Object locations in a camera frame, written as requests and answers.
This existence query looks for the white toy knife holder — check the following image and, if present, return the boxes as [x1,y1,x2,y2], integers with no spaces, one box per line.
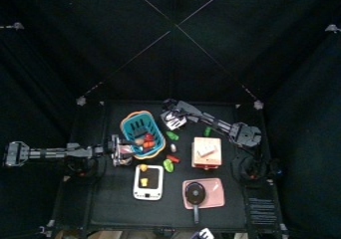
[165,114,187,131]

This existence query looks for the pink rectangular mat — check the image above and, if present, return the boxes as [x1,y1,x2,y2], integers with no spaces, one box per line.
[180,177,225,210]

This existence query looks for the teal basket with orange rim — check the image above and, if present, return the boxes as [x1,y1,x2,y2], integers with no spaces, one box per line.
[118,110,168,160]

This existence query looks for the white printed paper card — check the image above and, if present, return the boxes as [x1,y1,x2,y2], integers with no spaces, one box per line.
[189,227,215,239]

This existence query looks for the light green toy pepper half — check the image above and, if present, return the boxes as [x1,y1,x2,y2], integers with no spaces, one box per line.
[161,158,175,174]

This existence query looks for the black frying pan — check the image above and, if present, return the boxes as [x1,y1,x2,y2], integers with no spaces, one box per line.
[183,181,207,225]

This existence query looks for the wooden box with red panel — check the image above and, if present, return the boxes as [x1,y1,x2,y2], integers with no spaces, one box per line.
[189,135,223,171]

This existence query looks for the cream wooden block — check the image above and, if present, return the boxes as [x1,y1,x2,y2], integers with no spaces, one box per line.
[195,143,217,158]

